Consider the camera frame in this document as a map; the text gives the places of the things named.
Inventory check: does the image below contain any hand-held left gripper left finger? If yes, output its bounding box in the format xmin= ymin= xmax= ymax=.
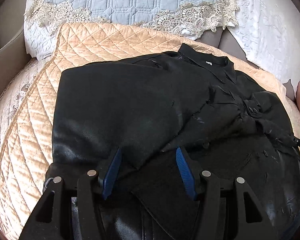
xmin=21 ymin=147 xmax=123 ymax=240

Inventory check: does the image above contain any black leather jacket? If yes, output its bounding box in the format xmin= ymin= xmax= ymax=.
xmin=44 ymin=43 xmax=300 ymax=240

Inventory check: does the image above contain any beige quilted mat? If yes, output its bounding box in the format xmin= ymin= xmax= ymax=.
xmin=0 ymin=22 xmax=300 ymax=232

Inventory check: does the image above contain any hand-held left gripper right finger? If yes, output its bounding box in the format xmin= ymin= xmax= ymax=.
xmin=175 ymin=147 xmax=278 ymax=240

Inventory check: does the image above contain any beige embroidered sofa cover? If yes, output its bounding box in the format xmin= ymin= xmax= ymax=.
xmin=0 ymin=57 xmax=49 ymax=230

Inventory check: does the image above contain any light blue lace-trimmed pillow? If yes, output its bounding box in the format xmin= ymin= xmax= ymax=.
xmin=24 ymin=0 xmax=240 ymax=36

